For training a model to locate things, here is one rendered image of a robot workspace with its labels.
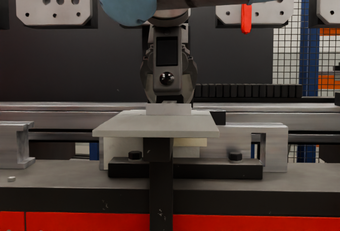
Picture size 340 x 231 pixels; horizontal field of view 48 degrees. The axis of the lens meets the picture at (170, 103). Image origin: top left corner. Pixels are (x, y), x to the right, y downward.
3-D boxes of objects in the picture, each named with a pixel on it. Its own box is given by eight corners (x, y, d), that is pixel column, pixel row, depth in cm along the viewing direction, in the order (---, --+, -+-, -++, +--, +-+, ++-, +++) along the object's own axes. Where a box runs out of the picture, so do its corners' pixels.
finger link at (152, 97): (156, 89, 81) (166, 55, 74) (155, 109, 77) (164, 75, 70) (141, 86, 80) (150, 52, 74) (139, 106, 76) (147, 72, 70)
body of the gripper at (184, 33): (189, 48, 75) (189, -8, 67) (189, 77, 69) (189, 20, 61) (150, 48, 76) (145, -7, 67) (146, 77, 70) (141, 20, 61)
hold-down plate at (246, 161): (108, 178, 75) (107, 162, 75) (113, 170, 81) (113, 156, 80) (262, 180, 74) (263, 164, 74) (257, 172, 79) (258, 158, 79)
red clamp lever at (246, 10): (242, 33, 72) (243, -21, 71) (239, 35, 76) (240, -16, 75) (252, 33, 71) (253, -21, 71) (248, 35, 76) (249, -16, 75)
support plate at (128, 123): (92, 137, 55) (91, 129, 55) (123, 115, 81) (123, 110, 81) (219, 138, 54) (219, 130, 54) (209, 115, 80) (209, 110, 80)
